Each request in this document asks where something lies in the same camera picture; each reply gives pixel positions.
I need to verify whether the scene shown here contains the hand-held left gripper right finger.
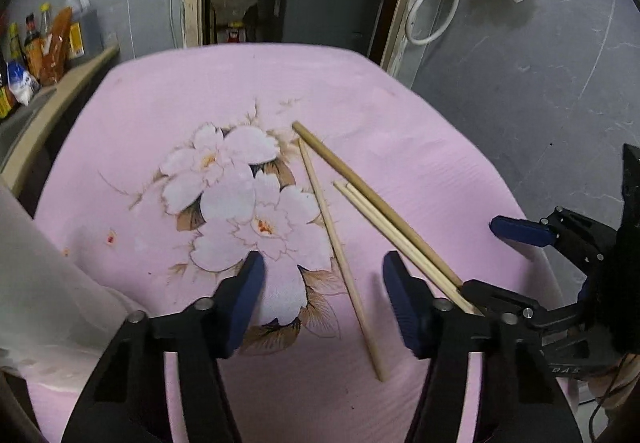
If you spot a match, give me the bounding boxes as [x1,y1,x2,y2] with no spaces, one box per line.
[382,250,583,443]

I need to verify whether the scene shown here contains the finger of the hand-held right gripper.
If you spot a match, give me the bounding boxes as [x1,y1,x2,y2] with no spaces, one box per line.
[462,279,586,331]
[490,206,618,281]

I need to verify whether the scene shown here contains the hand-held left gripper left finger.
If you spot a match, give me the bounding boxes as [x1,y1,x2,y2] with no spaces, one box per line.
[60,250,266,443]

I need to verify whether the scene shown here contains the bamboo chopstick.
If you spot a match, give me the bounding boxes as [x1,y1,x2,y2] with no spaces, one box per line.
[345,182,484,315]
[333,181,476,315]
[292,121,465,289]
[298,138,386,383]

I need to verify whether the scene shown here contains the white plastic utensil holder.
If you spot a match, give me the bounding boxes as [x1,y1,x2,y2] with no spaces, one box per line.
[0,178,151,391]

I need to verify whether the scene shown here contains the pink floral cloth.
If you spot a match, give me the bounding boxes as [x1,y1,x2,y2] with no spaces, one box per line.
[27,42,581,443]

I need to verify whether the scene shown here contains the grey cabinet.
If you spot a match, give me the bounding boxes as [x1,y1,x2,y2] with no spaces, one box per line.
[257,0,384,57]

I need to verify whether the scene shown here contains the white salt bag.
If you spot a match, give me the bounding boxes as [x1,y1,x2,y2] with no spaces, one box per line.
[7,62,41,107]

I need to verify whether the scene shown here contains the orange seasoning packet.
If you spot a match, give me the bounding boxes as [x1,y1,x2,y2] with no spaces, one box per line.
[37,6,74,87]

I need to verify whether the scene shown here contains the large oil jug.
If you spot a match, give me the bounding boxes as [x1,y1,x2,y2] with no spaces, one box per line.
[64,0,104,59]

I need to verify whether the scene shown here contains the thin black cable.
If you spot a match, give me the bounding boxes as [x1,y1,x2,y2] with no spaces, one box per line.
[587,352,640,440]

